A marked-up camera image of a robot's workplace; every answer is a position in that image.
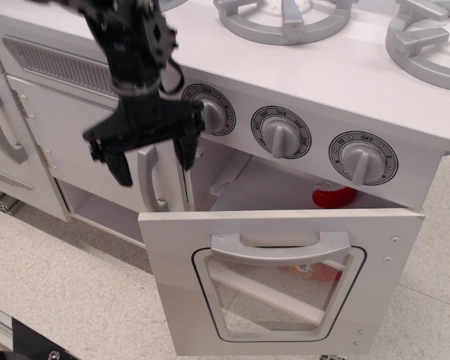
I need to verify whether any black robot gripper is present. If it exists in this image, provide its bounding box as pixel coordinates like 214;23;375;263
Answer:
60;1;204;187

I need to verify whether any silver oven door handle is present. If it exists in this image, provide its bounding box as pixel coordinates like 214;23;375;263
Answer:
209;229;350;263

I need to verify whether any white toy oven door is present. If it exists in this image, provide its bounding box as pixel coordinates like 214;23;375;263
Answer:
139;208;423;356

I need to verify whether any left grey oven knob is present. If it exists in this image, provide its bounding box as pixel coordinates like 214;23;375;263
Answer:
182;84;236;136

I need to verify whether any grey oven knob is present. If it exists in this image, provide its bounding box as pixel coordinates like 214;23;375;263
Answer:
250;106;312;160
328;131;398;186
182;84;236;136

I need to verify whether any middle grey oven knob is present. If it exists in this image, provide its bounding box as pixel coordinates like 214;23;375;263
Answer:
250;106;312;160

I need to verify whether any right grey oven knob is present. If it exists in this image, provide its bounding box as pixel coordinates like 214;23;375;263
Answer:
328;131;398;186

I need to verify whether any white cabinet door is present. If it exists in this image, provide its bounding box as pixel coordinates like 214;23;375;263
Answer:
7;76;185;212

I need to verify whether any silver vent grille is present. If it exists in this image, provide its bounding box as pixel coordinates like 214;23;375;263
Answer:
2;35;116;96

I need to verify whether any white left appliance door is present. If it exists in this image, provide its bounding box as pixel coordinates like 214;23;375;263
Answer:
0;74;71;221

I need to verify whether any silver toy sink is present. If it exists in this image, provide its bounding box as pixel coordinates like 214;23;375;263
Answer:
60;0;187;16

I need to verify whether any white toy kitchen unit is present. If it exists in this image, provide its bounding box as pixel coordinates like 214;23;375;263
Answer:
0;1;450;246

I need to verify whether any left silver stove burner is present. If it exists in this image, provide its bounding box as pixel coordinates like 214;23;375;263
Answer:
213;1;356;46

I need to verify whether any silver stove burner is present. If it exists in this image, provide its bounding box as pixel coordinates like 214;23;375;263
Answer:
385;1;450;90
213;1;356;46

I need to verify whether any red toy food item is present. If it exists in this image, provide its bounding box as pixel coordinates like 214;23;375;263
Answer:
312;181;358;209

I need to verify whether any red orange toy can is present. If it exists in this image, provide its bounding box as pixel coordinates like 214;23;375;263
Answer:
278;262;342;283

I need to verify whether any right silver stove burner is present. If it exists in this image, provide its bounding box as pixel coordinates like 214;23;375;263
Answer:
385;1;450;90

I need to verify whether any silver cabinet door handle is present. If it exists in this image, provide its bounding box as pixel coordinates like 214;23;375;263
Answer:
136;145;169;212

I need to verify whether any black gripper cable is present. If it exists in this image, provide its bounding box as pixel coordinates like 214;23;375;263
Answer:
157;55;185;98

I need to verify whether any left aluminium frame rail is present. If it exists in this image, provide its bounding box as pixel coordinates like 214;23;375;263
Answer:
0;191;23;216

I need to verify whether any aluminium frame rail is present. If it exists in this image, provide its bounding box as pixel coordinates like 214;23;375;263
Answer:
0;191;23;216
318;354;350;360

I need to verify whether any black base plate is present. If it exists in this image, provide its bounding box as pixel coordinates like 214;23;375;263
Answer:
0;318;78;360

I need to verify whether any right aluminium frame rail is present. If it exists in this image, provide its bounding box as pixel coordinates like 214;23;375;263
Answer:
318;354;350;360

